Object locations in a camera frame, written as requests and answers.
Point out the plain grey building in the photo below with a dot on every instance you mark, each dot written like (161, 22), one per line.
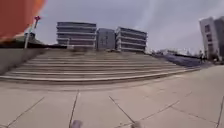
(105, 39)

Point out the low grey wall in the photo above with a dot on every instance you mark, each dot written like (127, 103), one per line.
(16, 58)

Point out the white pole with red top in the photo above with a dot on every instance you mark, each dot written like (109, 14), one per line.
(30, 34)

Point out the striped grey building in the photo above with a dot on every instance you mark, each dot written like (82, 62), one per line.
(131, 40)
(76, 33)

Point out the wide stone stairs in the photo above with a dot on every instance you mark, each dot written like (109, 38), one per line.
(93, 66)

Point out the bluish grey steps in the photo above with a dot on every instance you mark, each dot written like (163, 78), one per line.
(181, 60)

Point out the robot's own part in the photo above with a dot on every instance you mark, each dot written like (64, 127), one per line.
(76, 124)
(136, 125)

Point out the grey slab pavement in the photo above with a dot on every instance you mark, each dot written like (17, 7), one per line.
(100, 103)

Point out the long grey office building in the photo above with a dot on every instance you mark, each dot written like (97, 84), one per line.
(211, 36)

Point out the large red flag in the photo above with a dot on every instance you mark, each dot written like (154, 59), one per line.
(16, 15)

